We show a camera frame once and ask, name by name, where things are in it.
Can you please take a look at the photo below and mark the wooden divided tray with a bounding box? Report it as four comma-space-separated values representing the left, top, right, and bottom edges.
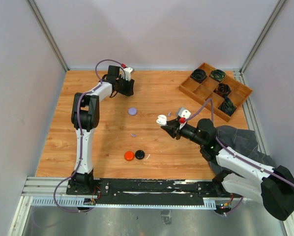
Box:
179, 63, 253, 121

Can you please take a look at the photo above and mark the black earbud case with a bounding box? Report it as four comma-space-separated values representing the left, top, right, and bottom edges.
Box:
135, 150, 145, 160

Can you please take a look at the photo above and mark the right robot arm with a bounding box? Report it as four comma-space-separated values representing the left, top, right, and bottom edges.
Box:
156, 115, 294, 221

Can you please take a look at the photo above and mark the grey checked cloth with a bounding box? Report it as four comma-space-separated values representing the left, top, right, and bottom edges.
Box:
206, 125, 278, 178

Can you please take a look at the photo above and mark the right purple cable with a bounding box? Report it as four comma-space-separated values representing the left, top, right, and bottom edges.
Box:
178, 98, 294, 207

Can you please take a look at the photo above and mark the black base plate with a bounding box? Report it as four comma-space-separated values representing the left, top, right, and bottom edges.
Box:
65, 178, 242, 205

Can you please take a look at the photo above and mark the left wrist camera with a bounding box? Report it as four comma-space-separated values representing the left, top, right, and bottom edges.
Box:
123, 67, 135, 81

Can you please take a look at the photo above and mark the dark rolled cloth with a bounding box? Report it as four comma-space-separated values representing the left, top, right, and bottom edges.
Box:
218, 97, 236, 116
209, 69, 226, 83
214, 83, 231, 98
190, 69, 207, 83

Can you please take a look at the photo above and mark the orange earbud case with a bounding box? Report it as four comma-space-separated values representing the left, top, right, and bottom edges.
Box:
124, 151, 135, 161

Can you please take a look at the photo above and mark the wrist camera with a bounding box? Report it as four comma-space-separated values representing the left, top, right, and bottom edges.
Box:
176, 107, 191, 119
123, 67, 135, 81

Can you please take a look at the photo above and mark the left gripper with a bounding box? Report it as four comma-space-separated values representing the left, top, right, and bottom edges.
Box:
116, 75, 135, 97

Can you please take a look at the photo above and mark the grey cable duct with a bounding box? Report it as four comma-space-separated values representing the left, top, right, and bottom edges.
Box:
31, 197, 217, 210

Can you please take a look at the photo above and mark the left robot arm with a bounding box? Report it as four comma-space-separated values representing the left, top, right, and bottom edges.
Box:
66, 64, 135, 195

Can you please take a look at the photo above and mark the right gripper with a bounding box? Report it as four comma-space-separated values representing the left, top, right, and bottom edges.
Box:
161, 118, 206, 147

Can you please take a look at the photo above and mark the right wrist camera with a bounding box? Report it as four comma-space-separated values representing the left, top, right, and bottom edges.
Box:
176, 107, 191, 119

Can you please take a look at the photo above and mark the white earbud case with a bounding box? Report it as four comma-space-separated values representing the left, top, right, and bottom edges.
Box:
156, 115, 167, 126

